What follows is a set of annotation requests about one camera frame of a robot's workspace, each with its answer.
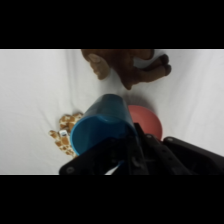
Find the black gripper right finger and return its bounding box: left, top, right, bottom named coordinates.
left=133, top=122, right=224, bottom=175

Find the pink bowl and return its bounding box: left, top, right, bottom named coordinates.
left=127, top=104, right=164, bottom=141

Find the blue plastic cup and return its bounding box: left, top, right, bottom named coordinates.
left=70, top=93, right=138, bottom=167

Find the brown plush toy animal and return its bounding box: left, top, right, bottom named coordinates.
left=80, top=49, right=173, bottom=91

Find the spotted giraffe plush toy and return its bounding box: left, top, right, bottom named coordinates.
left=48, top=112, right=84, bottom=158

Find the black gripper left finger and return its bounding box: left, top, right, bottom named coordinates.
left=58, top=135, right=135, bottom=175

